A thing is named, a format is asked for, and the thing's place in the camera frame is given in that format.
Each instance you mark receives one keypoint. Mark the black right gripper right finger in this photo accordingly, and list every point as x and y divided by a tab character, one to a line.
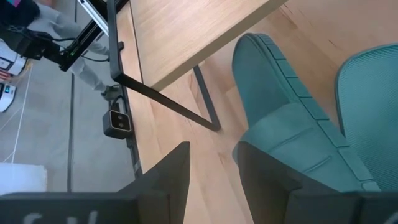
264	186

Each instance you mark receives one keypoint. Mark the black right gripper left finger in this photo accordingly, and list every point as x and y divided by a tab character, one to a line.
174	186

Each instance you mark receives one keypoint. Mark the white block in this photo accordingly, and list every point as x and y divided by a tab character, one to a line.
21	179

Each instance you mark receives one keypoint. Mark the white device with screen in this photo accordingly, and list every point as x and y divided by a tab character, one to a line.
6	96

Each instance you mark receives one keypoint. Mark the person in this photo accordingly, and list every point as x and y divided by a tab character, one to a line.
59	23

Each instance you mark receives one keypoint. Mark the white box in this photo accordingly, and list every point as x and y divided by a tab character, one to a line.
12	60

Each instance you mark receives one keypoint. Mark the black aluminium table frame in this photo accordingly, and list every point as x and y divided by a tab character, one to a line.
134	155

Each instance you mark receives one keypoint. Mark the small grey camera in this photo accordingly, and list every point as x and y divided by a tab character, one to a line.
117	124

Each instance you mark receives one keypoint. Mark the wooden shelf with black frame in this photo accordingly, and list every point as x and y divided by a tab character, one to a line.
186	37

